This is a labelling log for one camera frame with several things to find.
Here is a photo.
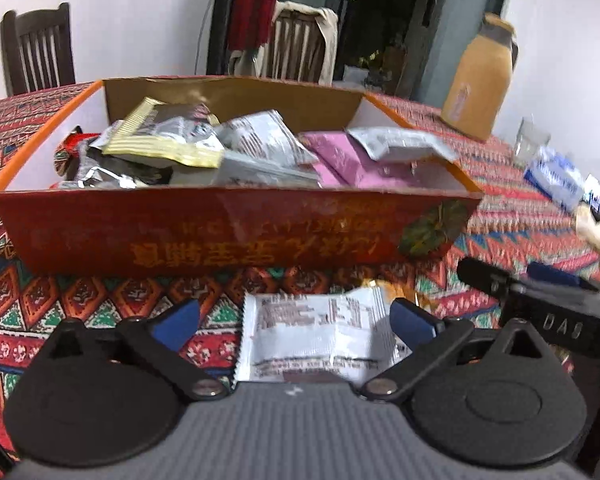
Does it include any dark framed sliding glass door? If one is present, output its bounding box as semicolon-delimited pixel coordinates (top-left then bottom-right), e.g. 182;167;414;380
207;0;516;108

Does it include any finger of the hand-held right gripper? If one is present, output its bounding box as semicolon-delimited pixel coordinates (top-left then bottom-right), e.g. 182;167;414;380
526;261;600;291
456;256;526;301

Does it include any silver and red snack packet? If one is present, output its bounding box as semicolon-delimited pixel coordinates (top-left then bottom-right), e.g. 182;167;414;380
62;140;173;191

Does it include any crumpled cream tissue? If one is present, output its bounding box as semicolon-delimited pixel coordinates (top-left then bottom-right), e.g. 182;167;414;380
575;205;600;253

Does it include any blue and white tissue pack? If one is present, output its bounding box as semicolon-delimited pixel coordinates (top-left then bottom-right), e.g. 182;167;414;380
524;147;588;211

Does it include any silver-white snack packet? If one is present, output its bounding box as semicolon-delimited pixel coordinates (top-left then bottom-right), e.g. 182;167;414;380
347;127;458;163

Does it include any orange cardboard box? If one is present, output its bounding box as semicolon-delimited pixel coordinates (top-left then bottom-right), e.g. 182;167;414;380
0;76;485;276

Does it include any pink snack packet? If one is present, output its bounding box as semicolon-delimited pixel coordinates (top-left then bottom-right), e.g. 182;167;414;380
300;130;416;188

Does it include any colourful patterned tablecloth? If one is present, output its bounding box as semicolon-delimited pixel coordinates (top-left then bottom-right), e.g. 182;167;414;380
0;80;600;480

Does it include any white snack packet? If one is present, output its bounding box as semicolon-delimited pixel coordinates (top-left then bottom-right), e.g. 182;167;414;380
235;282;413;386

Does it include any dark wooden chair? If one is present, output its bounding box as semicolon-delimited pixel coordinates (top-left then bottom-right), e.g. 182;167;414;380
0;2;77;97

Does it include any orange juice bottle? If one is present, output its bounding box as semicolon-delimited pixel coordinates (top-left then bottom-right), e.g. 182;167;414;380
440;12;520;142

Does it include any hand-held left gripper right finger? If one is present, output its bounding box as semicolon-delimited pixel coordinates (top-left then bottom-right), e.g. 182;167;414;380
360;297;576;403

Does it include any black lamp cable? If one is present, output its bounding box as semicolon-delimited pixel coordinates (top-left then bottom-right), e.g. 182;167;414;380
195;0;223;76

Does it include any grey snack packet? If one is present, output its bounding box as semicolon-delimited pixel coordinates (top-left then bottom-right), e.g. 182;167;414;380
172;152;323;188

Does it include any clear drinking glass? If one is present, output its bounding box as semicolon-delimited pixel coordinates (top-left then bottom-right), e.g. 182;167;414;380
514;116;552;161

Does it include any brown slatted wooden chair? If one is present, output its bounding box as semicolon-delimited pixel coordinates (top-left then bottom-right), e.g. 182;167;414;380
265;2;338;86

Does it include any grey-white snack packet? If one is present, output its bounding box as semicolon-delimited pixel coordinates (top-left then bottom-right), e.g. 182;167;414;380
215;110;321;168

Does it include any yellow-edged brown snack packet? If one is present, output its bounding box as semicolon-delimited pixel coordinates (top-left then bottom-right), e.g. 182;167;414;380
102;97;226;168

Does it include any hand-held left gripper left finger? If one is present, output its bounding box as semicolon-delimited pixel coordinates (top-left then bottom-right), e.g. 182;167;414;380
27;300;231;403

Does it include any chair with draped cloth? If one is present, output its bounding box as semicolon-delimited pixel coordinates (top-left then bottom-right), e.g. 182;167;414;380
230;1;340;86

